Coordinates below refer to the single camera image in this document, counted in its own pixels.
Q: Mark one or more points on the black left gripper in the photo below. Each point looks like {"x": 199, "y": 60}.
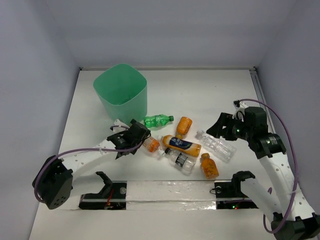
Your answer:
{"x": 136, "y": 135}

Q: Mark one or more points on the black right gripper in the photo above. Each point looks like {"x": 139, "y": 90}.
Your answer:
{"x": 225, "y": 119}

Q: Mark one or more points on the tall clear orange-label bottle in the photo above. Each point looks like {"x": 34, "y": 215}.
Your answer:
{"x": 153, "y": 146}

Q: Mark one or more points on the round orange juice bottle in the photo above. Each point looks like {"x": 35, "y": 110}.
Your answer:
{"x": 183, "y": 127}

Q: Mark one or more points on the small orange pulp bottle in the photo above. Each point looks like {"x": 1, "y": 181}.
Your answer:
{"x": 208, "y": 167}

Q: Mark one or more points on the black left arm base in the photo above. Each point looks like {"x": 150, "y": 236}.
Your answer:
{"x": 112, "y": 196}

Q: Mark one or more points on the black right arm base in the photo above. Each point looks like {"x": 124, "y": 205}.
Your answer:
{"x": 228, "y": 195}

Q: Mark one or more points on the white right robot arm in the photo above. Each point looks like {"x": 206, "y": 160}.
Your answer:
{"x": 286, "y": 208}

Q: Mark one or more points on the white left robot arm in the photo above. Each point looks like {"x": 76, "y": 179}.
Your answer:
{"x": 55, "y": 181}

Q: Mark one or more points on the green plastic bin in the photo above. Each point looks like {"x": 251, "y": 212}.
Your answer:
{"x": 122, "y": 90}

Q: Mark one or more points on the clear empty water bottle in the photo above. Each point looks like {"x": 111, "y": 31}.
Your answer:
{"x": 219, "y": 147}

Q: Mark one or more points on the green plastic soda bottle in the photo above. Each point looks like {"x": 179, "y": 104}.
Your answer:
{"x": 157, "y": 120}

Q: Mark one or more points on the clear bottle with black label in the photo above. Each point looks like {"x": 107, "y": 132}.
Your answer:
{"x": 180, "y": 161}

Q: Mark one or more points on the orange bottle with blue label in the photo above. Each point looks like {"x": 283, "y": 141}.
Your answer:
{"x": 175, "y": 143}

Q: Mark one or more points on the silver foil tape strip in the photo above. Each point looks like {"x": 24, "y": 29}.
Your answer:
{"x": 170, "y": 195}

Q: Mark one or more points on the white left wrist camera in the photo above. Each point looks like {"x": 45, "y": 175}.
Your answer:
{"x": 119, "y": 126}

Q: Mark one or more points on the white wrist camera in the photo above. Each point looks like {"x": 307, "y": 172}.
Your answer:
{"x": 119, "y": 126}
{"x": 240, "y": 107}

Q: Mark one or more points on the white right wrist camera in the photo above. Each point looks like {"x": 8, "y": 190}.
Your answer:
{"x": 240, "y": 107}

